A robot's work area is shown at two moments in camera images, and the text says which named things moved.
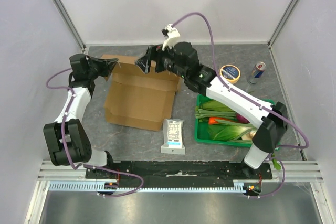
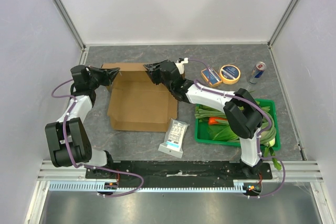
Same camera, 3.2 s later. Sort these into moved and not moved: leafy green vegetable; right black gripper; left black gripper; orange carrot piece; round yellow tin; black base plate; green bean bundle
Moved: right black gripper; left black gripper
Not moved: orange carrot piece; green bean bundle; leafy green vegetable; black base plate; round yellow tin
